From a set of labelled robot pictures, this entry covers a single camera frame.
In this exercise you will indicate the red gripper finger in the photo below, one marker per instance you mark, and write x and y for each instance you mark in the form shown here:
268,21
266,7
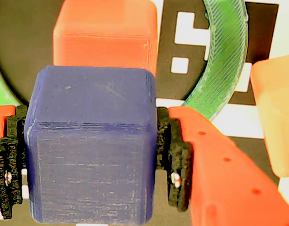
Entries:
7,164
217,176

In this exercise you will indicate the orange cube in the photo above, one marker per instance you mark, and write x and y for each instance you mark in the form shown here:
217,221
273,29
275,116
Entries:
276,113

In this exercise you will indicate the blue cube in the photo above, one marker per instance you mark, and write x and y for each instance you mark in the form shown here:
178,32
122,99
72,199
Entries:
92,141

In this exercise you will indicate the red cube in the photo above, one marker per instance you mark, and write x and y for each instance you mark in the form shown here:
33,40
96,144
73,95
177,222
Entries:
104,35

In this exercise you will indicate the black white marker checkerboard mat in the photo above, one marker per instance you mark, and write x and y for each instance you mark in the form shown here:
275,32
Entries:
186,82

